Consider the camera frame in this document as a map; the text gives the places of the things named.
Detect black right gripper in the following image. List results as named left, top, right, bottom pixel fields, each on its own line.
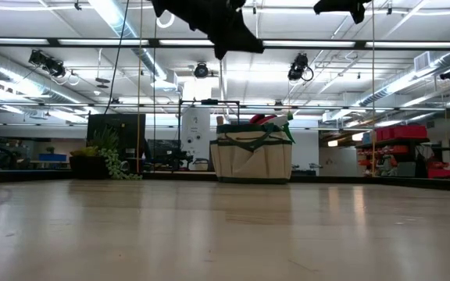
left=312, top=0, right=373, bottom=26

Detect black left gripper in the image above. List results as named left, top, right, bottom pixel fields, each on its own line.
left=149, top=0, right=266, bottom=61

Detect beige green gardening bag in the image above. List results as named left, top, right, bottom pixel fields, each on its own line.
left=209, top=123, right=295, bottom=185

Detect white bucket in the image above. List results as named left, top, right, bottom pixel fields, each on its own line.
left=191, top=157, right=210, bottom=172

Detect small dark monitor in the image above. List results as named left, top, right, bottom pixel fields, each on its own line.
left=146, top=138, right=182, bottom=160

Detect large black monitor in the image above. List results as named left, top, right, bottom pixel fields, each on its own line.
left=86, top=112, right=147, bottom=150

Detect metal shelf red bins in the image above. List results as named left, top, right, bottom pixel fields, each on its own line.
left=355, top=123, right=431, bottom=179

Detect black double ceiling fixture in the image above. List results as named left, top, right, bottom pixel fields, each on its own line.
left=27, top=48, right=67, bottom=78

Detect red bin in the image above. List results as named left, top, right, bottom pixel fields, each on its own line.
left=427, top=167, right=450, bottom=180

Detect potted plants black planter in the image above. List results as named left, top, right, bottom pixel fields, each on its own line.
left=68, top=125, right=144, bottom=182

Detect blue bin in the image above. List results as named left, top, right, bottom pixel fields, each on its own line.
left=37, top=152, right=68, bottom=162

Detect round black ceiling camera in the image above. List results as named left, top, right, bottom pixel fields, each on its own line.
left=193, top=62, right=210, bottom=80

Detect black camera with cable loop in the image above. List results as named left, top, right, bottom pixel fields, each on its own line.
left=287, top=52, right=315, bottom=83

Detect black metal gantry frame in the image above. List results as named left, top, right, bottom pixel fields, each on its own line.
left=177, top=98, right=241, bottom=173

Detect white looped cable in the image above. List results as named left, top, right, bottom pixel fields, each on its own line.
left=155, top=10, right=176, bottom=30

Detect yellow extension cable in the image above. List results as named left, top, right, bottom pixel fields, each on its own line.
left=370, top=0, right=377, bottom=176

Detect silver ventilation duct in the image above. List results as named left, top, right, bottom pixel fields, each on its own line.
left=359, top=49, right=450, bottom=108
left=0, top=54, right=89, bottom=105

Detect yellow hanging cable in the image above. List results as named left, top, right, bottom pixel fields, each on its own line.
left=135, top=0, right=144, bottom=173

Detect black hanging cable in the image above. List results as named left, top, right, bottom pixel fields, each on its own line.
left=102, top=0, right=131, bottom=116

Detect black aluminium rig frame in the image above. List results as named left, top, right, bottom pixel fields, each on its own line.
left=0, top=37, right=450, bottom=193

